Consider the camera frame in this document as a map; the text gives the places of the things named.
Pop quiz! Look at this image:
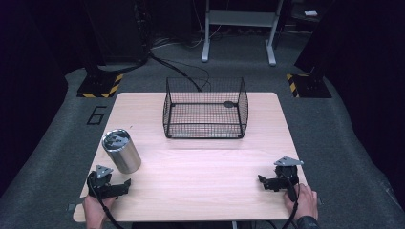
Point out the person's right hand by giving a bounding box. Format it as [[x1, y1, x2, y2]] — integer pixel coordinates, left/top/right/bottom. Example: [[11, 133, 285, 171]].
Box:
[[283, 183, 319, 221]]

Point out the black striped-edge stand base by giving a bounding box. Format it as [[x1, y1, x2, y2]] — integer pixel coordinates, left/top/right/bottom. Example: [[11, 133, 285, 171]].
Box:
[[76, 73, 124, 99], [285, 73, 332, 99]]

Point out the person's left hand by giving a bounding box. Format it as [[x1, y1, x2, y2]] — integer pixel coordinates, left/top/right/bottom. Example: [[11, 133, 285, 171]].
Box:
[[82, 194, 117, 225]]

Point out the silver steel cup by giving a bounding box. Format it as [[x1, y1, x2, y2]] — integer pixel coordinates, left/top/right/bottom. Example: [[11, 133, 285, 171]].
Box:
[[101, 128, 142, 175]]

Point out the black cabinet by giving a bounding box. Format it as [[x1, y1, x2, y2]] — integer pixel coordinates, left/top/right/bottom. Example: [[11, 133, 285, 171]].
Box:
[[81, 0, 150, 66]]

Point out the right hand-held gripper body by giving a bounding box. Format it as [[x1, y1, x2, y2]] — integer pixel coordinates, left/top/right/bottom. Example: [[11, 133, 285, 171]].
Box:
[[273, 156, 305, 203]]

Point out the white metal stand frame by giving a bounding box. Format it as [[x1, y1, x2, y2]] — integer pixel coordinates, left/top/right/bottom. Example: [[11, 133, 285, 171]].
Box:
[[201, 0, 285, 67]]

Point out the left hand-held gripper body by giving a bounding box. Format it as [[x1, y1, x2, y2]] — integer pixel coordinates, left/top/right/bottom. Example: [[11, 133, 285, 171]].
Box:
[[87, 164, 115, 200]]

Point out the black wire basket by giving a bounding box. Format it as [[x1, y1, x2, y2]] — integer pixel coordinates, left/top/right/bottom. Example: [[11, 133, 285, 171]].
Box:
[[162, 76, 249, 140]]

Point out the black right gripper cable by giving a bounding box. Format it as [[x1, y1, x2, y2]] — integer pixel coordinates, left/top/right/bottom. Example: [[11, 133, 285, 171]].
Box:
[[266, 174, 302, 229]]

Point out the black curtain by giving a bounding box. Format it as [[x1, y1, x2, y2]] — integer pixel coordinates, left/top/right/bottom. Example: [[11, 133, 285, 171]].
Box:
[[293, 0, 405, 179]]

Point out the black floor cable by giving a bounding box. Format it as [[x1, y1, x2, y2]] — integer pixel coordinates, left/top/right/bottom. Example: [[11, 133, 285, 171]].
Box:
[[148, 51, 212, 94]]

